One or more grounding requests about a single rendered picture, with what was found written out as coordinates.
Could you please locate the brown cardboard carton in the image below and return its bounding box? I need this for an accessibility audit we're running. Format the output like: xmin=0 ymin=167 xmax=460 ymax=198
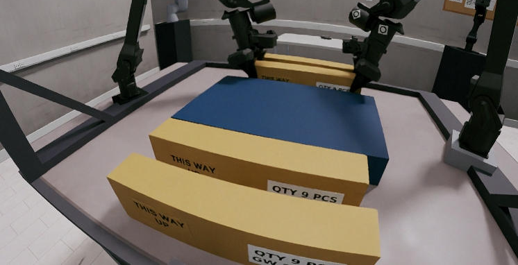
xmin=264 ymin=53 xmax=353 ymax=73
xmin=255 ymin=60 xmax=356 ymax=92
xmin=149 ymin=118 xmax=369 ymax=207
xmin=106 ymin=153 xmax=381 ymax=265

